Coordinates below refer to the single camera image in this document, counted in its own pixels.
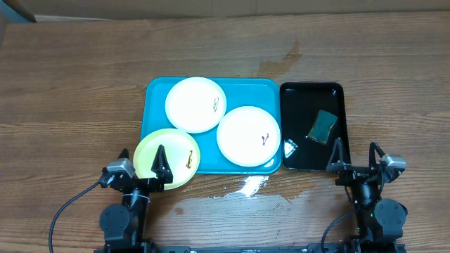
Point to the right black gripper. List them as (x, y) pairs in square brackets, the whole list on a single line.
[(351, 175)]

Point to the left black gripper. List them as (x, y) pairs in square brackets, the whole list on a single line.
[(156, 185)]

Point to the green yellow sponge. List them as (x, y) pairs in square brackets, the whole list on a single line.
[(322, 127)]

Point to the white plate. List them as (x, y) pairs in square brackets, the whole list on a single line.
[(195, 105), (248, 136)]

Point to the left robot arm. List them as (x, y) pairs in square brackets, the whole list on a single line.
[(123, 224)]

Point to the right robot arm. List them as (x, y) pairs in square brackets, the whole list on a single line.
[(379, 221)]

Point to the black plastic tray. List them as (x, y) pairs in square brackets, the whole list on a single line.
[(300, 104)]

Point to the teal plastic tray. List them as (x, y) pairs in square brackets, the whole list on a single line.
[(259, 92)]

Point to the yellow-green plate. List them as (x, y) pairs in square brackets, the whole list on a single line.
[(182, 152)]

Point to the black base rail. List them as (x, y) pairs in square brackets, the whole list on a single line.
[(310, 248)]

